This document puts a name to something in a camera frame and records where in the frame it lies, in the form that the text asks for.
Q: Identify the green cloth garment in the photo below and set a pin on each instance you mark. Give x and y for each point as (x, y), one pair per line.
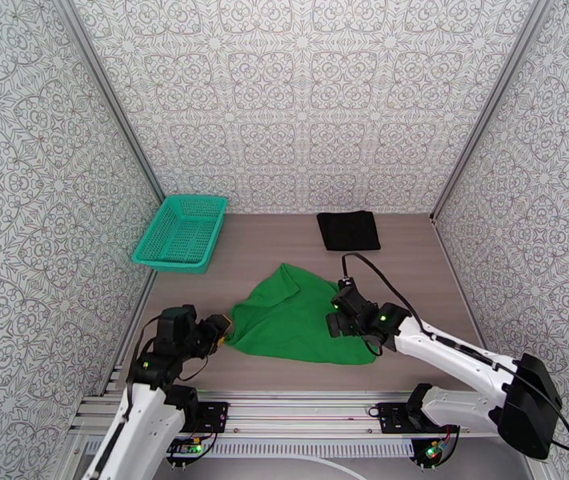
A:
(289, 328)

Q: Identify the black cloth garment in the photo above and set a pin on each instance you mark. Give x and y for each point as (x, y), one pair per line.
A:
(349, 231)

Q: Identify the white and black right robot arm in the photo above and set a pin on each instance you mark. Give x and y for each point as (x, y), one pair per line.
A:
(454, 358)

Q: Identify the green plastic basket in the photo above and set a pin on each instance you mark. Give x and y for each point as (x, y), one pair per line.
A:
(184, 233)

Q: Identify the small circuit board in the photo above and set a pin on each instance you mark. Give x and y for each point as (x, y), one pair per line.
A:
(184, 447)
(433, 451)

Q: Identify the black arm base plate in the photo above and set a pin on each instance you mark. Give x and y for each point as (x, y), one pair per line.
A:
(211, 416)
(391, 418)

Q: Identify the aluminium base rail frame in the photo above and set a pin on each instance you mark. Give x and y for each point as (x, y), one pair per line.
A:
(304, 413)

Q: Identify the aluminium corner post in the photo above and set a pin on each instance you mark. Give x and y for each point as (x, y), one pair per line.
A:
(489, 101)
(109, 98)

